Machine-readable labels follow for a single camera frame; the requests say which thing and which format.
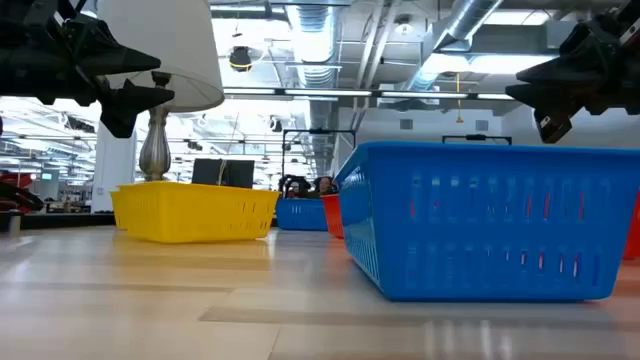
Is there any red plastic basket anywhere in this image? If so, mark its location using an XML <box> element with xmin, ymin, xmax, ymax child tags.
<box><xmin>319</xmin><ymin>193</ymin><xmax>345</xmax><ymax>239</ymax></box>
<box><xmin>622</xmin><ymin>192</ymin><xmax>640</xmax><ymax>261</ymax></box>

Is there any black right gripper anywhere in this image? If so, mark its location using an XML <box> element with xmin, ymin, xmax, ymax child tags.
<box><xmin>504</xmin><ymin>0</ymin><xmax>640</xmax><ymax>145</ymax></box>

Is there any black ceiling dome camera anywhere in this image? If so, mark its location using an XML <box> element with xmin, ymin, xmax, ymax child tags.
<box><xmin>229</xmin><ymin>45</ymin><xmax>253</xmax><ymax>73</ymax></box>

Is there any white shade silver table lamp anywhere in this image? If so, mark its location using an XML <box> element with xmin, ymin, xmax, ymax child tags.
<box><xmin>96</xmin><ymin>0</ymin><xmax>226</xmax><ymax>182</ymax></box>

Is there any long ceiling light strip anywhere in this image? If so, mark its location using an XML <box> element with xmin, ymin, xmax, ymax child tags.
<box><xmin>222</xmin><ymin>88</ymin><xmax>516</xmax><ymax>101</ymax></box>

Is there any black computer monitor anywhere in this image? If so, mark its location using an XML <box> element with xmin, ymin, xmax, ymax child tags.
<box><xmin>191</xmin><ymin>158</ymin><xmax>256</xmax><ymax>190</ymax></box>

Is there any black metal frame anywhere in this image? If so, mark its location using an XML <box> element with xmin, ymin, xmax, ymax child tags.
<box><xmin>441</xmin><ymin>133</ymin><xmax>513</xmax><ymax>146</ymax></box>

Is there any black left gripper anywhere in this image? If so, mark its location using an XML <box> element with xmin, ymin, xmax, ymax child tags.
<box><xmin>0</xmin><ymin>0</ymin><xmax>175</xmax><ymax>140</ymax></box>

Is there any smooth silver ceiling duct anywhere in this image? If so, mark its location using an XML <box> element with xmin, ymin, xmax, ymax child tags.
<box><xmin>404</xmin><ymin>0</ymin><xmax>504</xmax><ymax>91</ymax></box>

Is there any blue plastic basket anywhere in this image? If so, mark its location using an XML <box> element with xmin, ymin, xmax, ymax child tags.
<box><xmin>274</xmin><ymin>197</ymin><xmax>329</xmax><ymax>232</ymax></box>
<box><xmin>333</xmin><ymin>141</ymin><xmax>640</xmax><ymax>303</ymax></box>

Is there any yellow plastic basket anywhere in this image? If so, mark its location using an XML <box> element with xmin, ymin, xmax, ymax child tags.
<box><xmin>109</xmin><ymin>188</ymin><xmax>130</xmax><ymax>231</ymax></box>
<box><xmin>118</xmin><ymin>180</ymin><xmax>280</xmax><ymax>245</ymax></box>

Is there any yellow hanging cord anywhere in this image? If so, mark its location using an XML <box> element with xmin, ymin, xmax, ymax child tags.
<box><xmin>453</xmin><ymin>72</ymin><xmax>464</xmax><ymax>124</ymax></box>

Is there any person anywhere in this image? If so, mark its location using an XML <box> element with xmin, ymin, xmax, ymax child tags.
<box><xmin>312</xmin><ymin>175</ymin><xmax>337</xmax><ymax>197</ymax></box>
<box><xmin>278</xmin><ymin>174</ymin><xmax>314</xmax><ymax>200</ymax></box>

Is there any ribbed silver ceiling duct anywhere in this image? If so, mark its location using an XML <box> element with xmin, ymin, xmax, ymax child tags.
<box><xmin>288</xmin><ymin>4</ymin><xmax>342</xmax><ymax>141</ymax></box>

